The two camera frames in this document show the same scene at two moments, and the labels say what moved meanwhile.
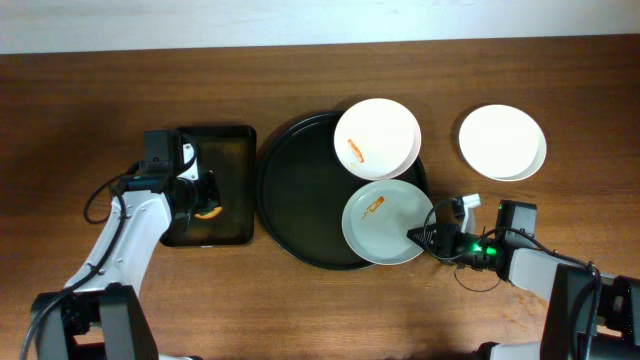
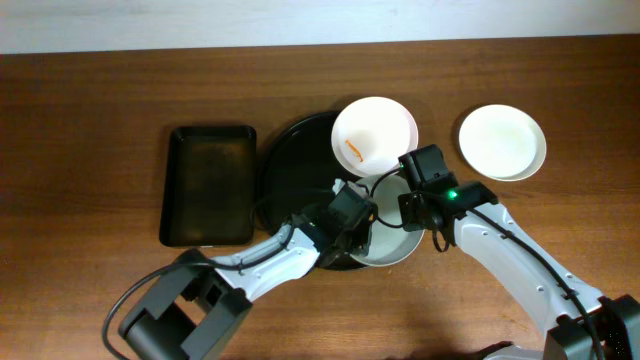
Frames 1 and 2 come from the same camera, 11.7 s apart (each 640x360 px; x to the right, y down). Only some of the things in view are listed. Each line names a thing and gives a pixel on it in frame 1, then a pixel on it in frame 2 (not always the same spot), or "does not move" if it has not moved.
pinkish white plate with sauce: [378, 139] does not move
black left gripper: [208, 195] -> [342, 247]
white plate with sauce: [504, 142] does not move
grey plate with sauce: [379, 216] does not move
